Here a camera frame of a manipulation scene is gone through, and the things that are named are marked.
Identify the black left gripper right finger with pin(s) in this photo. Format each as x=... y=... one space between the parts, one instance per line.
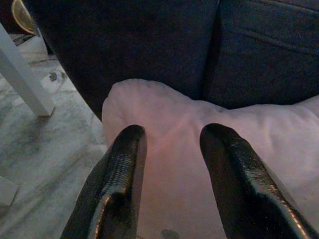
x=244 y=194

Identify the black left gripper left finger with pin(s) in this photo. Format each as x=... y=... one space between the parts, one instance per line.
x=112 y=186

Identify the pale pink pillow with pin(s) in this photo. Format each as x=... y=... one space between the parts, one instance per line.
x=174 y=174

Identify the dark brown sofa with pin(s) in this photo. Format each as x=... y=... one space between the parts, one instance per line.
x=149 y=37

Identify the white table leg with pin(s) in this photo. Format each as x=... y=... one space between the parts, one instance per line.
x=22 y=74

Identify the round gold-rimmed object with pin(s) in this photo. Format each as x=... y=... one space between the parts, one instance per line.
x=20 y=17

